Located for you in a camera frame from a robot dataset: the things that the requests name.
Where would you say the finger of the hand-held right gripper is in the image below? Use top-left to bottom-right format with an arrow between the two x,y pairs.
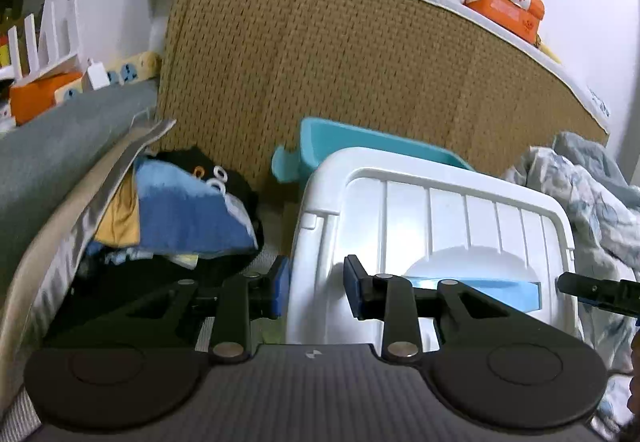
557,271 -> 640,320

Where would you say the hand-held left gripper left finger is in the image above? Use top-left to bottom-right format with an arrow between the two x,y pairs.
42,256 -> 292,364

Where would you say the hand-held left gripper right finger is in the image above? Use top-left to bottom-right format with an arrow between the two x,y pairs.
343,255 -> 581,363

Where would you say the white plastic basket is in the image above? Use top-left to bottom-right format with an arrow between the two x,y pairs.
285,147 -> 581,353

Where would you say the teal plastic bin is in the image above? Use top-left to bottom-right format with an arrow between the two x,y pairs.
271,117 -> 542,310

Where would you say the grey woven bed mat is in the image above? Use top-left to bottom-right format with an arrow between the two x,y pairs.
0,212 -> 301,442

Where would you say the floral white blue blanket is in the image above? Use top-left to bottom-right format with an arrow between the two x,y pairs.
502,131 -> 640,440

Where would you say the black printed garment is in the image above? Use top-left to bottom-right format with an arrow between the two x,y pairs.
150,146 -> 265,253

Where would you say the light patterned cloth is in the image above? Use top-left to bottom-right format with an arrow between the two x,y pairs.
85,242 -> 201,270

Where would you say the blue and white cloth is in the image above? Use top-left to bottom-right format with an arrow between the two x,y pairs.
132,157 -> 258,255

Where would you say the yellow cloth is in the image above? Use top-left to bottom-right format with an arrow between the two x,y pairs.
94,172 -> 142,245

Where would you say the brown woven rattan mattress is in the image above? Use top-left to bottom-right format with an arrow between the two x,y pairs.
156,0 -> 612,218

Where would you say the yellow soft object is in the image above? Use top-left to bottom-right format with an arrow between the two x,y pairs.
535,35 -> 561,64

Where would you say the silver beige sheet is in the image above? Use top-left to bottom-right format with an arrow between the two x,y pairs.
0,118 -> 177,403

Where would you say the grey cushion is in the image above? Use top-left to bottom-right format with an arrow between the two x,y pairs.
0,80 -> 160,293

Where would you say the yellow power strip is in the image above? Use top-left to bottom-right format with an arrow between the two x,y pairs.
55,51 -> 162,103

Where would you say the white charger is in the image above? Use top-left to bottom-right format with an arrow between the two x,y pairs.
86,57 -> 111,90

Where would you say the orange first aid box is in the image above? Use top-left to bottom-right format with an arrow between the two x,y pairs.
464,0 -> 546,43

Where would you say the white antenna router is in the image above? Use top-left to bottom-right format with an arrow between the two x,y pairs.
7,0 -> 83,78

